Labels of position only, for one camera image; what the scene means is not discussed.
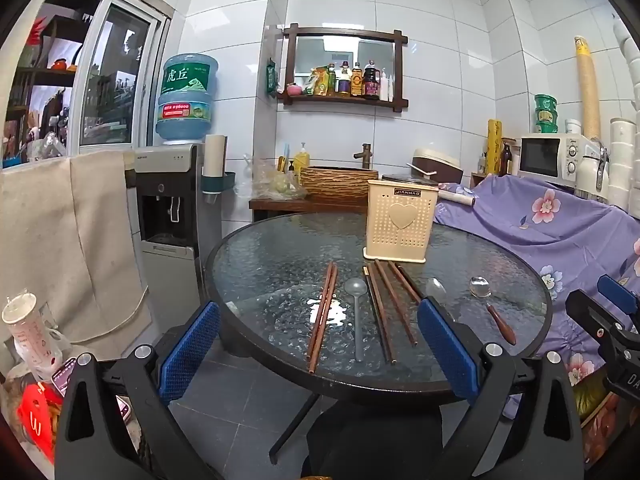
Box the white kitchen appliance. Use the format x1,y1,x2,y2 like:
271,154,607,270
575,142,612,202

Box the yellow packet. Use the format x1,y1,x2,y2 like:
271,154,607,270
305,66,328,97

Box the white cord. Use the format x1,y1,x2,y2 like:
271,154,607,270
75,287,151,347

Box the teal cup holder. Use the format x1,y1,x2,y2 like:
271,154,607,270
200,172,236,196

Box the white paper cup tube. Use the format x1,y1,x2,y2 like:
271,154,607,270
204,134,227,181

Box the grey plastic spoon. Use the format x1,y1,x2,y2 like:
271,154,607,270
343,277,368,362

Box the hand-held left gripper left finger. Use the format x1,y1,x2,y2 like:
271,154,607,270
55,301,221,480

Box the person's black pants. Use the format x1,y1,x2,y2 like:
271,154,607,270
305,402,443,480

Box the white microwave oven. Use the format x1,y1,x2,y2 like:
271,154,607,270
517,133,608,191

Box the beige cloth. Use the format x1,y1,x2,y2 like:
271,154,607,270
0,152,153,346

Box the beige plastic utensil holder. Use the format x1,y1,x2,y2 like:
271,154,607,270
363,178,440,264

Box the pink phone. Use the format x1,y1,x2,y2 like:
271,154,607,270
50,357,81,397

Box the wooden counter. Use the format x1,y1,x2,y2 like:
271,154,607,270
249,195,371,221

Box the grey water dispenser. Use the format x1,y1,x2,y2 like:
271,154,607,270
125,142,223,306

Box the black table leg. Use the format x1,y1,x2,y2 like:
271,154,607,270
270,392,321,466

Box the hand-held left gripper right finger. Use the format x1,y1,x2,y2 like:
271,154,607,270
417,297,586,480

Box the blue water bottle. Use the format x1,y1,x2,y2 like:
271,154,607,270
155,53,219,146

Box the dark wooden shelf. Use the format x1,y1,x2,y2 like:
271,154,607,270
4,10,81,163

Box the brown floral cloth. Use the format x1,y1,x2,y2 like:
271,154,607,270
572,380,626,468

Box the metal spoon with wooden handle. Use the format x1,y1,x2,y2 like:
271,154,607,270
468,276,517,346

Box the white and brown rice cooker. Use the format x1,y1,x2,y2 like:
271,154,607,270
406,148,462,184

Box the sliding glass window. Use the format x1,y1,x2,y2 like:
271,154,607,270
75,0,175,150

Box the dark sauce bottle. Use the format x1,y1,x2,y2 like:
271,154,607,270
362,60,381,100

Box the white printed drink cup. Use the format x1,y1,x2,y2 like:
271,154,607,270
1,292,71,383

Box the tall stack of paper cups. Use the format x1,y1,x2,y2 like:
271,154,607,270
574,36,601,138

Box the white paper roll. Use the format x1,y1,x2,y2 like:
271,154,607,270
438,183,476,207

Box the woven basket sink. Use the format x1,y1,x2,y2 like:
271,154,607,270
299,165,373,199

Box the wooden wall shelf with mirror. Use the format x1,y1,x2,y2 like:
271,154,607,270
282,23,409,111

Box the purple floral cloth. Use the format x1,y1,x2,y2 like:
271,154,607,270
432,175,640,421

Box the clear plastic bag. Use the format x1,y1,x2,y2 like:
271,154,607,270
242,155,308,201

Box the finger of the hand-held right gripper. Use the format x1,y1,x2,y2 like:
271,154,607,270
597,274,640,316
566,289,640,347

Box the yellow roll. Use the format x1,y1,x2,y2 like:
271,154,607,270
487,119,503,176

